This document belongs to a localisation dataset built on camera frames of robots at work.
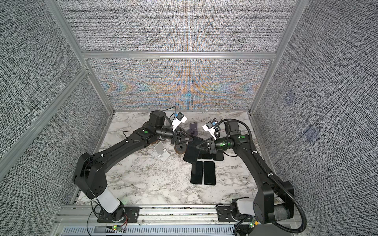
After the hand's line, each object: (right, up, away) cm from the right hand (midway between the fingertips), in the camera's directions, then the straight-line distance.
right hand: (198, 146), depth 74 cm
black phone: (-3, -2, -2) cm, 4 cm away
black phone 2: (0, -18, +12) cm, 22 cm away
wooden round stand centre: (-11, -5, +23) cm, 26 cm away
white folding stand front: (-23, -5, +17) cm, 29 cm away
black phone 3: (+7, -18, +13) cm, 23 cm away
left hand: (-4, +4, -1) cm, 6 cm away
